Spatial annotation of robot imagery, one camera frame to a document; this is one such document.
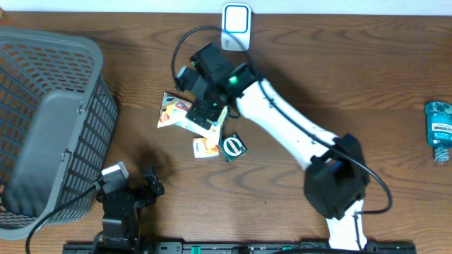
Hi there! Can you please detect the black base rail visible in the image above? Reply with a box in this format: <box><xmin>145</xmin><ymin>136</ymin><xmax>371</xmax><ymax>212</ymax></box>
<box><xmin>63</xmin><ymin>241</ymin><xmax>417</xmax><ymax>254</ymax></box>

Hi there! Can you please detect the grey plastic basket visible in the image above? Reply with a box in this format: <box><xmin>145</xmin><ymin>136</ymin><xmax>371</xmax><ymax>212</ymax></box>
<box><xmin>1</xmin><ymin>27</ymin><xmax>118</xmax><ymax>240</ymax></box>

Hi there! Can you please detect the teal mouthwash bottle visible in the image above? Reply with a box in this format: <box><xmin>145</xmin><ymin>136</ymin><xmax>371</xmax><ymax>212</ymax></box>
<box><xmin>424</xmin><ymin>102</ymin><xmax>451</xmax><ymax>164</ymax></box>

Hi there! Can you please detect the green round-label box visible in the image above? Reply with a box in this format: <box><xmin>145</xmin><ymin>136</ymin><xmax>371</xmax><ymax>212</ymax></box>
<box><xmin>220</xmin><ymin>133</ymin><xmax>248</xmax><ymax>163</ymax></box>

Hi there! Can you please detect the small orange packet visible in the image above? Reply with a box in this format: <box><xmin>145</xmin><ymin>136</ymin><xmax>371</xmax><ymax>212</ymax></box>
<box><xmin>193</xmin><ymin>138</ymin><xmax>220</xmax><ymax>159</ymax></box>

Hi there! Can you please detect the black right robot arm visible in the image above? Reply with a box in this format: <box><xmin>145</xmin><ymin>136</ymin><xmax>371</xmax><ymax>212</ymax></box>
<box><xmin>176</xmin><ymin>44</ymin><xmax>370</xmax><ymax>250</ymax></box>

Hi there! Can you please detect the yellow snack bag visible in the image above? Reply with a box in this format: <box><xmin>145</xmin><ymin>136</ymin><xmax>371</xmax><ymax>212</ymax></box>
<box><xmin>157</xmin><ymin>92</ymin><xmax>228</xmax><ymax>143</ymax></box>

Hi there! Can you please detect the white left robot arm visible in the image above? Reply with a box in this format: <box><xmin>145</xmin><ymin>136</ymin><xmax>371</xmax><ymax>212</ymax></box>
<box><xmin>90</xmin><ymin>162</ymin><xmax>165</xmax><ymax>253</ymax></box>

